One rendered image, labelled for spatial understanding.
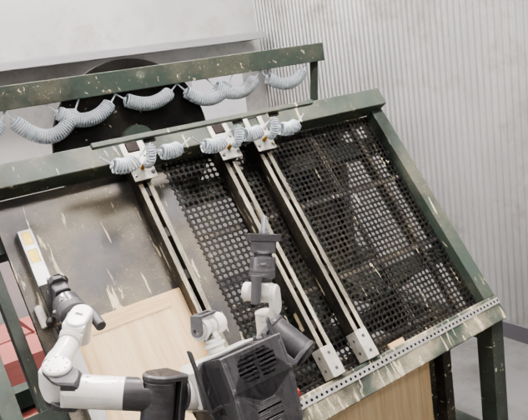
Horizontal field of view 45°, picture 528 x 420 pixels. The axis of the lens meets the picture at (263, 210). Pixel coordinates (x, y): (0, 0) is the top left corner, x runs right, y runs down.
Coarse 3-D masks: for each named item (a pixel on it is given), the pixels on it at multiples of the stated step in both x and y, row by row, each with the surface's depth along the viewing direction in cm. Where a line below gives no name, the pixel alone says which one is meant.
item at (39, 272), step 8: (32, 232) 230; (24, 248) 226; (32, 248) 227; (24, 256) 227; (40, 256) 227; (32, 264) 224; (40, 264) 225; (32, 272) 224; (40, 272) 224; (48, 272) 225; (40, 280) 223; (40, 296) 223; (48, 312) 219; (56, 336) 219; (80, 352) 217; (80, 360) 216; (80, 368) 215; (88, 416) 210; (96, 416) 210; (104, 416) 211
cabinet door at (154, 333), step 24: (120, 312) 231; (144, 312) 235; (168, 312) 239; (96, 336) 224; (120, 336) 228; (144, 336) 231; (168, 336) 235; (96, 360) 220; (120, 360) 224; (144, 360) 227; (168, 360) 231
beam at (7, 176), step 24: (336, 96) 320; (360, 96) 327; (264, 120) 293; (288, 120) 299; (312, 120) 306; (336, 120) 322; (144, 144) 260; (192, 144) 269; (0, 168) 229; (24, 168) 233; (48, 168) 237; (72, 168) 241; (96, 168) 246; (0, 192) 229; (24, 192) 237
